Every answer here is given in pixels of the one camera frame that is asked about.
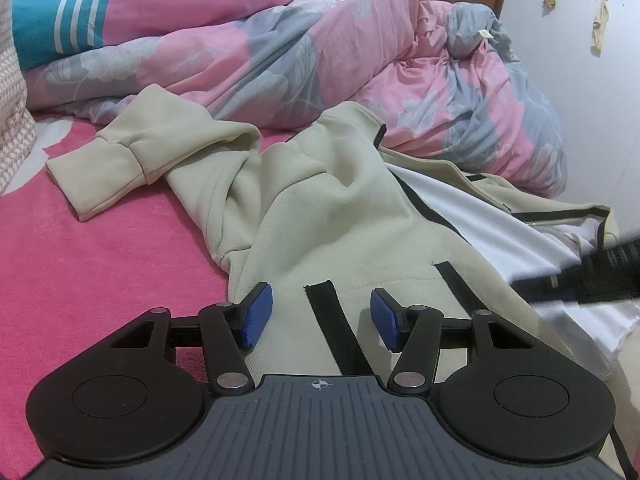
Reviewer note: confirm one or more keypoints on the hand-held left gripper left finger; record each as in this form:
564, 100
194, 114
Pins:
257, 315

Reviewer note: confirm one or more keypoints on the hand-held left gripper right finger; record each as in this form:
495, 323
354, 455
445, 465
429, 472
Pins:
384, 317

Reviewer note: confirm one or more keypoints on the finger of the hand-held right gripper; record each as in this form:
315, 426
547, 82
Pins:
550, 290

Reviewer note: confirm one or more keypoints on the beige zip jacket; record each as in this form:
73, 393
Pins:
325, 210

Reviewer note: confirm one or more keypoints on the beige hanging cloth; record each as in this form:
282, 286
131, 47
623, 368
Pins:
599, 35

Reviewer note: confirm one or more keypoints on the pink grey floral quilt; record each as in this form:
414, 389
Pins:
200, 45

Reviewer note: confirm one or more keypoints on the beige white knitted blanket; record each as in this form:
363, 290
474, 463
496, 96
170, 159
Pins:
12, 125

